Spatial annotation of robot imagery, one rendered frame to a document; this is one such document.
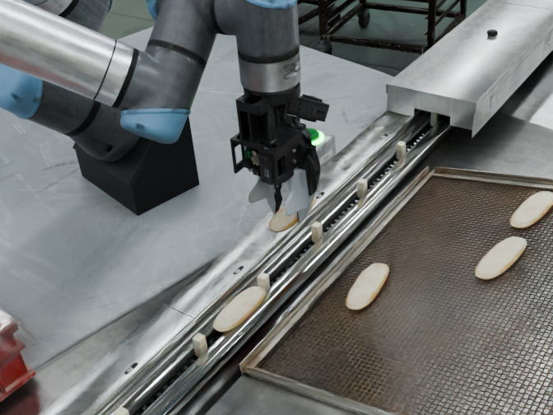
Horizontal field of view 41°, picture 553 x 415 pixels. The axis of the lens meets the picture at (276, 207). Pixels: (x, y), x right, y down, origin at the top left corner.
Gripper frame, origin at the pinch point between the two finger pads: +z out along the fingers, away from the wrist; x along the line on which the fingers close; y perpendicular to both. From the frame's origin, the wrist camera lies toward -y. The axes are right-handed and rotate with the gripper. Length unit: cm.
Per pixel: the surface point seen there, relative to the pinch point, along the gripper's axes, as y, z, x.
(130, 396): 32.5, 8.9, -2.1
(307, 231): -6.1, 9.0, -1.7
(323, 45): -223, 85, -138
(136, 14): -237, 96, -285
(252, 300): 11.9, 8.0, 1.1
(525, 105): -68, 12, 11
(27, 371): 35.8, 10.5, -18.0
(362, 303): 9.2, 3.1, 16.9
